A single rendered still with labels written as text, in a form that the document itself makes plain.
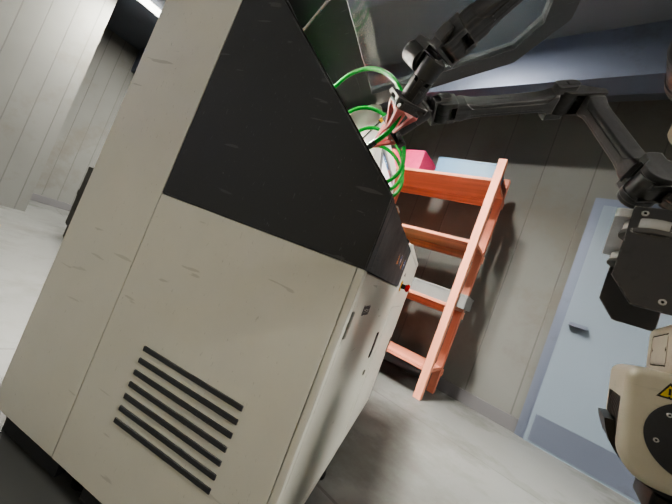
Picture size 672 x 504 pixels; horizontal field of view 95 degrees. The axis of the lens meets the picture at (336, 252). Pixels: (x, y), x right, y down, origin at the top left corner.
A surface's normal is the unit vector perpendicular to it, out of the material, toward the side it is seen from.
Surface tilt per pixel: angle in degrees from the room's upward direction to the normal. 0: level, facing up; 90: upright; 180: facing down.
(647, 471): 90
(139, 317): 90
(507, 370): 90
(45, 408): 90
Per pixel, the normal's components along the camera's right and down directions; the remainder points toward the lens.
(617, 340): -0.58, -0.26
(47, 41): 0.73, 0.25
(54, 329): -0.29, -0.15
